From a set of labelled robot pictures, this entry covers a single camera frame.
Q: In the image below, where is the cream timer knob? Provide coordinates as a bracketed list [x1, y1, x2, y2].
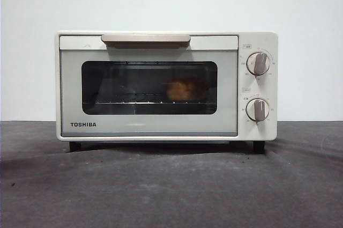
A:
[245, 98, 270, 122]

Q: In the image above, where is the cream Toshiba toaster oven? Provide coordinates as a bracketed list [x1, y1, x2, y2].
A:
[55, 31, 279, 155]

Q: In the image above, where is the glass oven door with handle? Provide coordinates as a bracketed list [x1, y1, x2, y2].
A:
[59, 34, 239, 137]

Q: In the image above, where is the golden bread loaf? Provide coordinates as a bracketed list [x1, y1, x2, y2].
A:
[166, 78, 207, 102]

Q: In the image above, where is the metal wire oven rack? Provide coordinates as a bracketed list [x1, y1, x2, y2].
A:
[82, 93, 217, 105]

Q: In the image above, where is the cream temperature knob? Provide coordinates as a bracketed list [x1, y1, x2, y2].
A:
[245, 52, 271, 76]

